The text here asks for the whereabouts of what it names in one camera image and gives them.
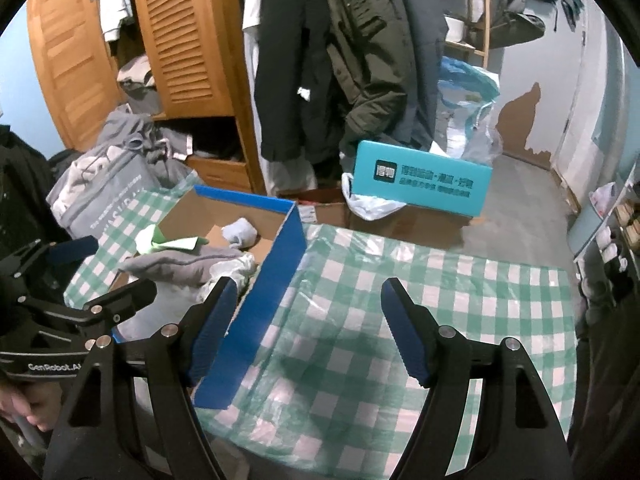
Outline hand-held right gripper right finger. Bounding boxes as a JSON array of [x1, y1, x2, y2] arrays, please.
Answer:
[[381, 277, 573, 480]]

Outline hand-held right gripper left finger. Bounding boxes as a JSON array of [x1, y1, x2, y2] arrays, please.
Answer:
[[42, 276, 240, 480]]

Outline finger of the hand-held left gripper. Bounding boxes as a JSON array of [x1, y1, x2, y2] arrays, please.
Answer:
[[0, 237, 101, 286], [20, 280, 158, 327]]

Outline grey cloth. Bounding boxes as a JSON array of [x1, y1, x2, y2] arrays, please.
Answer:
[[117, 247, 242, 287]]

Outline blue cardboard box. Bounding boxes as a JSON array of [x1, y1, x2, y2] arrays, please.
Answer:
[[107, 185, 309, 411]]

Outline white cloth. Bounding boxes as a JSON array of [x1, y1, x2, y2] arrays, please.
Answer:
[[200, 252, 259, 302]]

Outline light green cloth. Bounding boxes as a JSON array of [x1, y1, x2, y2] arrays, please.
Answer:
[[135, 224, 211, 257]]

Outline white sock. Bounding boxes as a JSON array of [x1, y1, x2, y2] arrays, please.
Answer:
[[221, 217, 259, 251]]

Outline person's left hand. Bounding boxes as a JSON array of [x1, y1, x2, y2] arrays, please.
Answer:
[[0, 381, 72, 434]]

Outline green checked tablecloth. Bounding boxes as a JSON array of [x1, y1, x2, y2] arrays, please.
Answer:
[[194, 222, 582, 480]]

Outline black clothes pile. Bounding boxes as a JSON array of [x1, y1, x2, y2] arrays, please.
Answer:
[[0, 124, 67, 262]]

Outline grey hoodie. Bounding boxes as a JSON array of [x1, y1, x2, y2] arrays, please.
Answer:
[[47, 107, 202, 242]]

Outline brown cardboard box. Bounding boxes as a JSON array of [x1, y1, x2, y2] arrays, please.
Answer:
[[279, 199, 467, 250]]

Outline white plastic bag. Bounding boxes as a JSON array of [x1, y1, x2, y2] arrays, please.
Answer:
[[341, 172, 407, 222]]

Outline teal box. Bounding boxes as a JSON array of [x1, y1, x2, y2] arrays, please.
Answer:
[[350, 140, 494, 219]]

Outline light blue bin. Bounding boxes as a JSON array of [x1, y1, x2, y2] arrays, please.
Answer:
[[567, 204, 609, 262]]

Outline clear plastic bag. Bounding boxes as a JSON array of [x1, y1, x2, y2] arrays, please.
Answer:
[[464, 104, 504, 167]]

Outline white shoes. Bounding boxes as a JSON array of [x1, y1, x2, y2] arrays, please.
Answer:
[[599, 227, 632, 272]]

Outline grey shoe rack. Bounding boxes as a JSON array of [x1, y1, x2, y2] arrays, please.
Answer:
[[570, 160, 640, 302]]

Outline wooden louvred wardrobe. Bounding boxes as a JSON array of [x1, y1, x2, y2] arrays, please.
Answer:
[[25, 0, 267, 197]]

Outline white bin bag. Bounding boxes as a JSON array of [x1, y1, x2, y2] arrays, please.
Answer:
[[589, 182, 619, 212]]

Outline beige shoes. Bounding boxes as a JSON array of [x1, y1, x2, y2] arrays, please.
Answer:
[[617, 199, 640, 247]]

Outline blue printed plastic bag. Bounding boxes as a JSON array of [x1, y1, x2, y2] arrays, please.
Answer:
[[437, 57, 502, 162]]

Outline black jacket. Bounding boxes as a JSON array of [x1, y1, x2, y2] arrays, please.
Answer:
[[253, 0, 347, 165]]

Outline dark blue-grey jacket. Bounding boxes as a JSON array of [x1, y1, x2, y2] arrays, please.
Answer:
[[379, 0, 449, 152]]

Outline olive green jacket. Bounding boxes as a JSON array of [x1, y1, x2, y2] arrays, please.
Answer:
[[325, 0, 402, 162]]

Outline white door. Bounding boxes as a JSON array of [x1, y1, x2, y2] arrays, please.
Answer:
[[549, 5, 627, 212]]

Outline grey backpack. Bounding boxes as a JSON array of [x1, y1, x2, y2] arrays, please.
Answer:
[[492, 0, 547, 50]]

